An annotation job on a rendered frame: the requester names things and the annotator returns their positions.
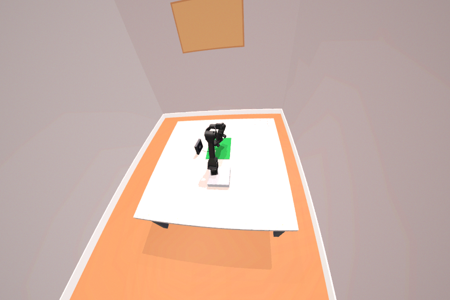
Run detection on green circuit board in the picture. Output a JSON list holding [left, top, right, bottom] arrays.
[[206, 138, 231, 160]]

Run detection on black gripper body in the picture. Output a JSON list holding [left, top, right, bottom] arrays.
[[214, 134, 226, 146]]

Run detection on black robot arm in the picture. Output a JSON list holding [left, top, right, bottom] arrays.
[[204, 122, 226, 176]]

